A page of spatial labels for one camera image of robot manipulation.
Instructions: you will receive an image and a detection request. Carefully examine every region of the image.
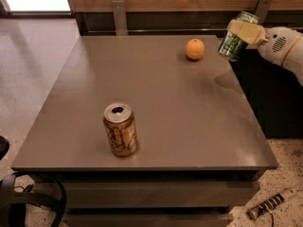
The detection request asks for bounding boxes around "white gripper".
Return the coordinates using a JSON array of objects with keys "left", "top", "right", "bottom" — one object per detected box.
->
[{"left": 227, "top": 19, "right": 300, "bottom": 66}]

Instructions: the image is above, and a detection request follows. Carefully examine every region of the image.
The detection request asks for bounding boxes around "green soda can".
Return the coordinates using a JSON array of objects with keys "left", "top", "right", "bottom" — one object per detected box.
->
[{"left": 218, "top": 11, "right": 259, "bottom": 61}]

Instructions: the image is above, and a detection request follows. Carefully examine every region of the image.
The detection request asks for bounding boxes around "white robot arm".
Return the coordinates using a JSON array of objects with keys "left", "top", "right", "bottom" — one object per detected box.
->
[{"left": 227, "top": 20, "right": 303, "bottom": 86}]

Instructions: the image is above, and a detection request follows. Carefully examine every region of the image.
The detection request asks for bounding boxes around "orange brown soda can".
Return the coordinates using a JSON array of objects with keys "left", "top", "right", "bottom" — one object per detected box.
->
[{"left": 103, "top": 102, "right": 137, "bottom": 157}]

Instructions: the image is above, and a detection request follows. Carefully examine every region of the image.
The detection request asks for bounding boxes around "orange fruit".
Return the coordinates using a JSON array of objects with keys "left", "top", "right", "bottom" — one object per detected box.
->
[{"left": 186, "top": 39, "right": 205, "bottom": 61}]

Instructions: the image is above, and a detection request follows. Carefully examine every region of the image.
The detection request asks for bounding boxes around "grey drawer cabinet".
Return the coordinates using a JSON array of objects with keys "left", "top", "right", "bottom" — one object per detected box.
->
[{"left": 12, "top": 36, "right": 277, "bottom": 227}]

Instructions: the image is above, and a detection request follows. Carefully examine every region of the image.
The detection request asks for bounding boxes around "white power strip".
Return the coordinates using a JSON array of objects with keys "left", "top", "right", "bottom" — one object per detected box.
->
[{"left": 247, "top": 188, "right": 298, "bottom": 220}]

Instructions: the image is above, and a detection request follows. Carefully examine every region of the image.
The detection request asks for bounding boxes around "black chair edge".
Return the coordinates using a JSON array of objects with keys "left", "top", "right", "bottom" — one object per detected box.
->
[{"left": 0, "top": 136, "right": 9, "bottom": 160}]

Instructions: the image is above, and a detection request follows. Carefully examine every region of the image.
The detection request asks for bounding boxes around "right metal bracket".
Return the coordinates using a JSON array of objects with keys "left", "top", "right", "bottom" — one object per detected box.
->
[{"left": 254, "top": 0, "right": 273, "bottom": 24}]

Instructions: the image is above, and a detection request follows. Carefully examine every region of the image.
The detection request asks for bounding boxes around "metal bracket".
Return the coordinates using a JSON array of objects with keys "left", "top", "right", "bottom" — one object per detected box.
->
[
  {"left": 254, "top": 0, "right": 273, "bottom": 24},
  {"left": 112, "top": 0, "right": 129, "bottom": 36}
]

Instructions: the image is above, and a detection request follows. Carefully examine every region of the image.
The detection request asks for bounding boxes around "left metal bracket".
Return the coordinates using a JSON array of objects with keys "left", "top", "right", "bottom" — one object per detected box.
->
[{"left": 112, "top": 0, "right": 129, "bottom": 36}]

